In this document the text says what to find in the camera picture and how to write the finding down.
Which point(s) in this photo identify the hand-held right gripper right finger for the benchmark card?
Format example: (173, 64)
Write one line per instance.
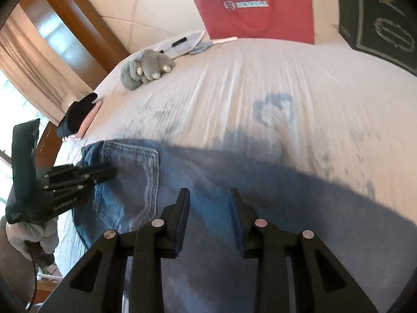
(235, 221)

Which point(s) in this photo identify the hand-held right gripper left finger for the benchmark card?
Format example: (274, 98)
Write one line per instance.
(185, 221)

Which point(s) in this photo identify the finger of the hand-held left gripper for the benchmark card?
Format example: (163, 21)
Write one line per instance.
(97, 177)
(71, 170)

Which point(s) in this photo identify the blue denim jeans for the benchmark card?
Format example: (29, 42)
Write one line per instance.
(130, 182)

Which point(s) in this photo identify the person's left hand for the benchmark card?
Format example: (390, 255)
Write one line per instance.
(29, 234)

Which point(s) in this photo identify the black cloth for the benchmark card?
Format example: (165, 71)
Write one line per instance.
(76, 117)

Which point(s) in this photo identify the window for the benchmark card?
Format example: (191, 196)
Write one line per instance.
(13, 111)

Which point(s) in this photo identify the beige curtain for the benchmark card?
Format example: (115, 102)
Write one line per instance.
(32, 58)

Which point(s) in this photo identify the grey plush toy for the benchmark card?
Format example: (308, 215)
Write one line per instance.
(143, 68)

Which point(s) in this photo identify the black pen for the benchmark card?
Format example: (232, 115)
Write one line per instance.
(179, 42)

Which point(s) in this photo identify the grey-blue scissors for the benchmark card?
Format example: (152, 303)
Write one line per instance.
(198, 49)

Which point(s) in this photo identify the white and pink stick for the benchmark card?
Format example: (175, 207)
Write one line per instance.
(224, 40)

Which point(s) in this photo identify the white padded headboard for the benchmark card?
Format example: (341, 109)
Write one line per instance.
(136, 0)

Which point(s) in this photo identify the red paper bag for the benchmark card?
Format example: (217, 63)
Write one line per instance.
(286, 19)

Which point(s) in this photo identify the black gift box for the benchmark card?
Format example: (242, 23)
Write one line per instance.
(365, 16)

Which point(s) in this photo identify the wooden bed frame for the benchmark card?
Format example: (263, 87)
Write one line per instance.
(81, 22)

